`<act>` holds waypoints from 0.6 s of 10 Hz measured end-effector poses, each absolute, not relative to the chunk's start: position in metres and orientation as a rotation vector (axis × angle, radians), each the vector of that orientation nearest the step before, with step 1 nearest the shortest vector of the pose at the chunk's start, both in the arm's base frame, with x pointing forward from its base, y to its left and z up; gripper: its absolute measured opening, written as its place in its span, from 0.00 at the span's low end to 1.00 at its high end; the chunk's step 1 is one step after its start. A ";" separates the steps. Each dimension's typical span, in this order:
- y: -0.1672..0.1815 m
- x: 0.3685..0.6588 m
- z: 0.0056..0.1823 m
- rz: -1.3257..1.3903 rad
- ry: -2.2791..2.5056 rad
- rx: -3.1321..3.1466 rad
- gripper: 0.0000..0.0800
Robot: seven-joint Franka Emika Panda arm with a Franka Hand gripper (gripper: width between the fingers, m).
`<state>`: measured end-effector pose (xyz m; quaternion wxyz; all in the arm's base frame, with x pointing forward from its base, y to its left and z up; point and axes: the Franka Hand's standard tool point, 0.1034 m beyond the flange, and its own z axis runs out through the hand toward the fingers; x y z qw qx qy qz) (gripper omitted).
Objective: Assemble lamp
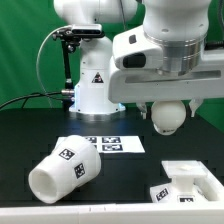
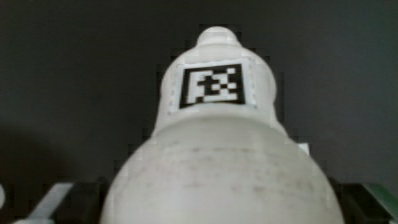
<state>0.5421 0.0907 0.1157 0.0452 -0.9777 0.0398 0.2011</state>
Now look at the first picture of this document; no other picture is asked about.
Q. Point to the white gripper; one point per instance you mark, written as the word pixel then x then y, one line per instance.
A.
pixel 206 80

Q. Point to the white lamp bulb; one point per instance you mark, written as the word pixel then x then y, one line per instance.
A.
pixel 167 116

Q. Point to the white lamp base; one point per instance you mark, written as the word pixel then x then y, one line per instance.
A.
pixel 181 188

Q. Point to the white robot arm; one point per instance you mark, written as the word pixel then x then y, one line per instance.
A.
pixel 179 27

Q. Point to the white lamp shade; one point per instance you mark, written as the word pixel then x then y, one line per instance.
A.
pixel 73 162

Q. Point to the white marker sheet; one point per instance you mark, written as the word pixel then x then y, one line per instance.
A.
pixel 108 144

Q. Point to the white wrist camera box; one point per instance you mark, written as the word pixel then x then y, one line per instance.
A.
pixel 134 50

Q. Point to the black camera on stand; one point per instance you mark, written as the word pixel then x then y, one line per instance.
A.
pixel 88 31

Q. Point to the white table border frame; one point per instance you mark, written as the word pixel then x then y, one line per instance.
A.
pixel 210 211

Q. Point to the black camera stand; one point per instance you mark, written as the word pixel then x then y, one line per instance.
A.
pixel 69 43

